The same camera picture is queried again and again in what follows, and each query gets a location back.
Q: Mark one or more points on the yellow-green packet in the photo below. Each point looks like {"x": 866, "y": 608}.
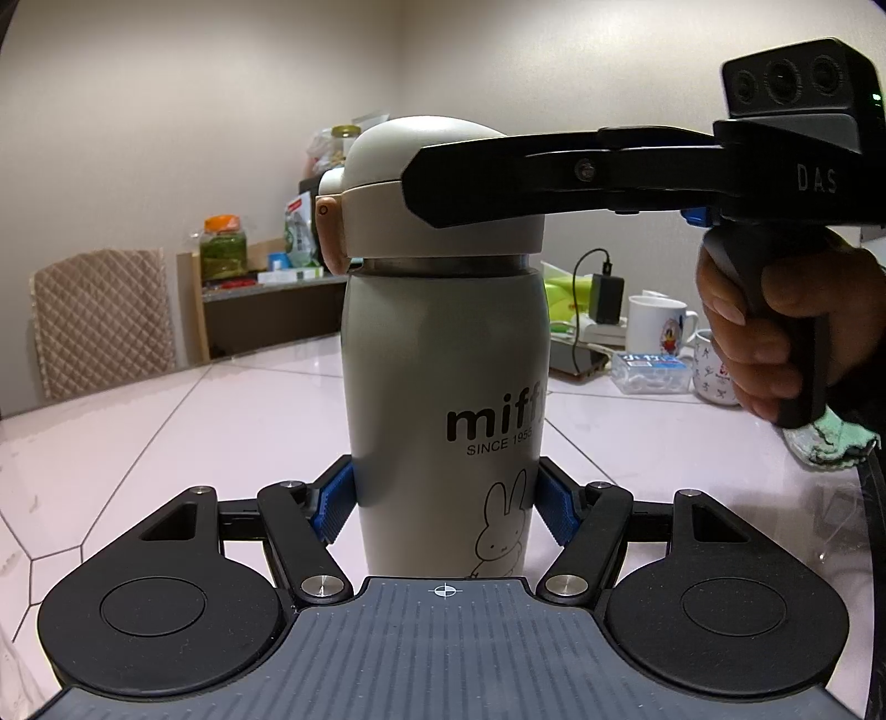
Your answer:
{"x": 564, "y": 291}

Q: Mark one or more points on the quilted beige chair back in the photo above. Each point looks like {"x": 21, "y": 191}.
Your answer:
{"x": 104, "y": 318}

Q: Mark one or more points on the glass jar with metal lid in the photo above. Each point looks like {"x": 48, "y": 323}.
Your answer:
{"x": 344, "y": 142}

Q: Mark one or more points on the small blue box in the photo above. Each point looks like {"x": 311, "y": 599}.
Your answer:
{"x": 279, "y": 263}

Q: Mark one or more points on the flat white box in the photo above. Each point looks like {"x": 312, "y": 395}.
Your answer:
{"x": 287, "y": 275}

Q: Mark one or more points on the black tablet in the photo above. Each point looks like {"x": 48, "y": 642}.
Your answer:
{"x": 588, "y": 360}

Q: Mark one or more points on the white power strip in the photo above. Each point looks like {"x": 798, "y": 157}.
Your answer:
{"x": 606, "y": 332}

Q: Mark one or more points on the person's right hand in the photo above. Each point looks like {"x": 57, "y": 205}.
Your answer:
{"x": 754, "y": 360}

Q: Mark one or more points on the beige bottle cap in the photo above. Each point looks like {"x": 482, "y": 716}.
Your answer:
{"x": 387, "y": 228}

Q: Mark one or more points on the beige insulated bottle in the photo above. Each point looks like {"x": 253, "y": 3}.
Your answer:
{"x": 415, "y": 360}

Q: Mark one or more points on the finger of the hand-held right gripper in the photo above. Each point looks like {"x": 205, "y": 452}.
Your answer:
{"x": 498, "y": 180}

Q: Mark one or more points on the green and white snack packet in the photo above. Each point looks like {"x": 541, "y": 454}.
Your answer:
{"x": 299, "y": 235}

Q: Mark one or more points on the clear box with blue label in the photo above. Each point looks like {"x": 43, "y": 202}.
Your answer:
{"x": 650, "y": 374}

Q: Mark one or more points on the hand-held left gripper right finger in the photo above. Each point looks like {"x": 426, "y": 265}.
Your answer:
{"x": 557, "y": 505}

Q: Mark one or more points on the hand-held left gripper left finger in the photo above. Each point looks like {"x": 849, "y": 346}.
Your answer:
{"x": 336, "y": 504}

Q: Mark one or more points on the white cup with figure print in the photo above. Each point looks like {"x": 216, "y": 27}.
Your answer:
{"x": 713, "y": 374}

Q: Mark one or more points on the brown cardboard box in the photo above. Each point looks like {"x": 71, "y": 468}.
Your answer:
{"x": 259, "y": 255}

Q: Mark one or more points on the green and grey cloth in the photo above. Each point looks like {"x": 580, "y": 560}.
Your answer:
{"x": 841, "y": 439}

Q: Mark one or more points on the green jar with orange lid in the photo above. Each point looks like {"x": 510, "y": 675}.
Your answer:
{"x": 223, "y": 249}

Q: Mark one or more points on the teal countertop oven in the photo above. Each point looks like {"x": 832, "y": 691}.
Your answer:
{"x": 308, "y": 185}

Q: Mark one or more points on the clear plastic bag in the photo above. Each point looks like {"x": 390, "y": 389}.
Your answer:
{"x": 318, "y": 152}

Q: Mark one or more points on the white mug with cartoon print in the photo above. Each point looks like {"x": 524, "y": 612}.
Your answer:
{"x": 657, "y": 325}

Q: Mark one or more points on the black power adapter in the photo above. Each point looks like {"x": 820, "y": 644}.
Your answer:
{"x": 607, "y": 298}

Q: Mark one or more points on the wooden shelf cabinet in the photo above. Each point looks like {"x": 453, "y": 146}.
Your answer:
{"x": 270, "y": 315}

